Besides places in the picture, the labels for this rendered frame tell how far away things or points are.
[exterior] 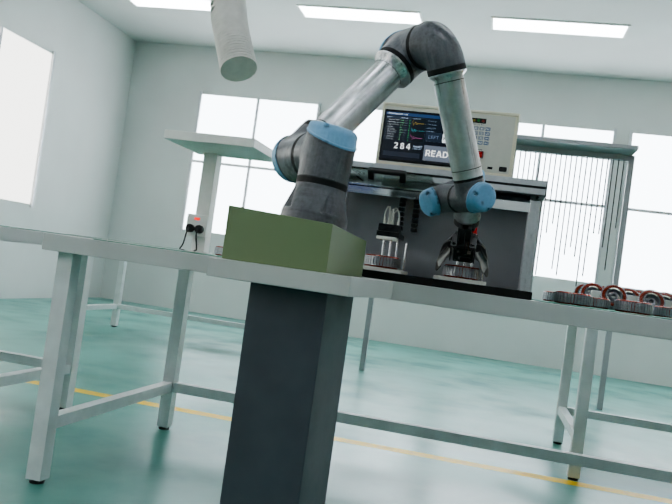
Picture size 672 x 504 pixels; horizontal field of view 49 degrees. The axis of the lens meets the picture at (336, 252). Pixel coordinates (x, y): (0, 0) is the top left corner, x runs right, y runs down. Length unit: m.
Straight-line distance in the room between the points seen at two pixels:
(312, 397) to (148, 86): 8.59
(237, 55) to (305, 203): 1.78
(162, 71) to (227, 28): 6.55
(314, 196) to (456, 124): 0.44
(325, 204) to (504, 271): 1.02
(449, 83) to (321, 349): 0.72
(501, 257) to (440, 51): 0.88
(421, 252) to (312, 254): 1.00
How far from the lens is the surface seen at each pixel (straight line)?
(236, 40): 3.37
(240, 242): 1.62
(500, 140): 2.42
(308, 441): 1.60
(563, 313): 1.99
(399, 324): 8.72
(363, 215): 2.54
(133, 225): 9.74
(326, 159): 1.63
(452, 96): 1.86
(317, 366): 1.56
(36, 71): 8.43
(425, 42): 1.87
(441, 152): 2.42
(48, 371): 2.42
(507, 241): 2.50
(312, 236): 1.56
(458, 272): 2.19
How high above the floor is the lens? 0.76
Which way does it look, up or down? 1 degrees up
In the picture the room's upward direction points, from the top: 8 degrees clockwise
